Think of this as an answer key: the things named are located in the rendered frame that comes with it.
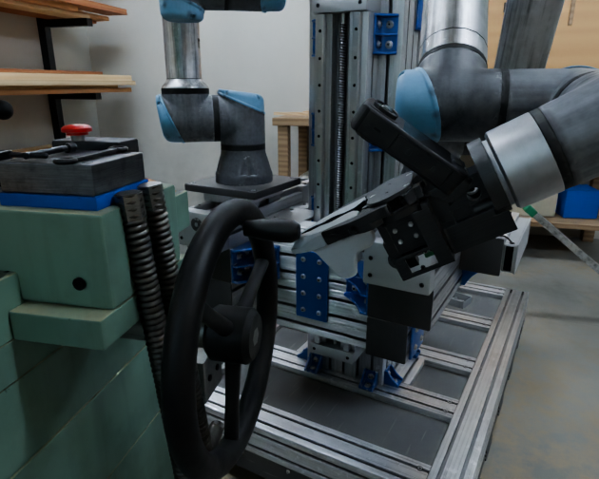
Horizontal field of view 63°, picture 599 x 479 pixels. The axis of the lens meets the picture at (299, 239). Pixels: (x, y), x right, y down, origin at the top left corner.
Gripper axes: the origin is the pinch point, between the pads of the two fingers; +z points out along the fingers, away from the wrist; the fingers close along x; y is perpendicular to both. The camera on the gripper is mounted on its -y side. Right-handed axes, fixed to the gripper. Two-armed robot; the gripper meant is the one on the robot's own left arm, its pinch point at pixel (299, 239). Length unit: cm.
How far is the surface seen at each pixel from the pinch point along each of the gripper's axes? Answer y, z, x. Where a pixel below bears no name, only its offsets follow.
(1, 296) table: -10.3, 21.1, -15.5
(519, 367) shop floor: 114, 1, 130
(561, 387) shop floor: 119, -10, 120
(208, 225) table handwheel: -6.6, 3.2, -8.7
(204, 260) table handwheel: -4.5, 3.3, -12.0
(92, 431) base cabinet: 8.8, 32.1, -8.2
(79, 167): -16.4, 9.7, -11.1
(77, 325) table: -4.8, 16.0, -15.2
